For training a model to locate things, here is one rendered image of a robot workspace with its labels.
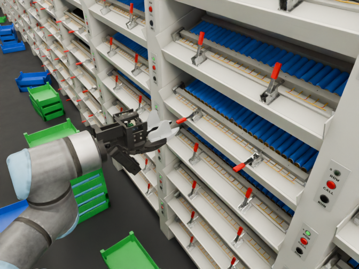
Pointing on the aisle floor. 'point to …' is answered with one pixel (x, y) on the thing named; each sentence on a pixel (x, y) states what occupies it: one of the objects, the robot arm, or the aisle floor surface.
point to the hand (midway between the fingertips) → (170, 128)
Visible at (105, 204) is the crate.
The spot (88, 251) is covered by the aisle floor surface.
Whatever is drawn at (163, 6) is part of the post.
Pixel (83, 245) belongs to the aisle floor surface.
